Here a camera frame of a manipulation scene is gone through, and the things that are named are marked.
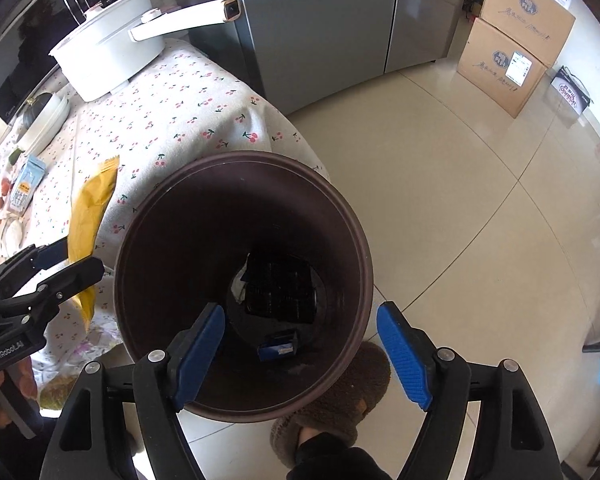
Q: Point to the black plastic tray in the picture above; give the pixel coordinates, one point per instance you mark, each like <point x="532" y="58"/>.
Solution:
<point x="280" y="290"/>

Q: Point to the grey refrigerator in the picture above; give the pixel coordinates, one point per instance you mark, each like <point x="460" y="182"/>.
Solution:
<point x="330" y="35"/>

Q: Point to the dark green squash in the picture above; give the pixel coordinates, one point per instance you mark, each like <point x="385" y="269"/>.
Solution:
<point x="30" y="109"/>

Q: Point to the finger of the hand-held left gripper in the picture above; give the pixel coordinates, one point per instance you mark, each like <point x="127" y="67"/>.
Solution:
<point x="79" y="276"/>
<point x="52" y="254"/>

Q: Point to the white crumpled tissue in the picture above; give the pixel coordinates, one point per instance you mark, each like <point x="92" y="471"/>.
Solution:
<point x="10" y="232"/>

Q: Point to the black microwave oven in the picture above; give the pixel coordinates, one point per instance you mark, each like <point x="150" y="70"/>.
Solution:
<point x="24" y="45"/>

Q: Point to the blue and white carton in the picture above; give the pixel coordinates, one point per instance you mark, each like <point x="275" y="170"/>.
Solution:
<point x="27" y="185"/>

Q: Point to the brown round trash bin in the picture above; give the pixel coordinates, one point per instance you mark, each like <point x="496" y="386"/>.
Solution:
<point x="179" y="220"/>

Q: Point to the person's left hand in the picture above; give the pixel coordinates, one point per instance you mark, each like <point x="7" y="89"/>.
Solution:
<point x="28" y="380"/>

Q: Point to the white electric pot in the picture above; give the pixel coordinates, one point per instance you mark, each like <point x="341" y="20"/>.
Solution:
<point x="104" y="55"/>

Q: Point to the small green vegetable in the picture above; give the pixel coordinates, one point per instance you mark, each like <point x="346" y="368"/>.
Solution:
<point x="14" y="155"/>

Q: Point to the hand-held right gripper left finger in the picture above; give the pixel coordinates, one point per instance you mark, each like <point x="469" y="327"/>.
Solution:
<point x="199" y="355"/>

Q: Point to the white bowl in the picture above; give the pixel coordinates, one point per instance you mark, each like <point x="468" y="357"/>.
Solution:
<point x="50" y="120"/>

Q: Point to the brown cardboard box with label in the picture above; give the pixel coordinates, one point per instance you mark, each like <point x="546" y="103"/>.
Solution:
<point x="495" y="80"/>

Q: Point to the brown fuzzy slipper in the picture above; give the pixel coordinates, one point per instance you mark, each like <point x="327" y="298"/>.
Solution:
<point x="350" y="400"/>

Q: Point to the white paper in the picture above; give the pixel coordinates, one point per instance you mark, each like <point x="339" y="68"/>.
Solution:
<point x="241" y="290"/>

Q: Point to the person's black trouser leg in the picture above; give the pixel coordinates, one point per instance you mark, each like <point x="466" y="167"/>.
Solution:
<point x="330" y="457"/>

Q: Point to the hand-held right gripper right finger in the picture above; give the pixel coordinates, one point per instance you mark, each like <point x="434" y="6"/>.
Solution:
<point x="405" y="355"/>

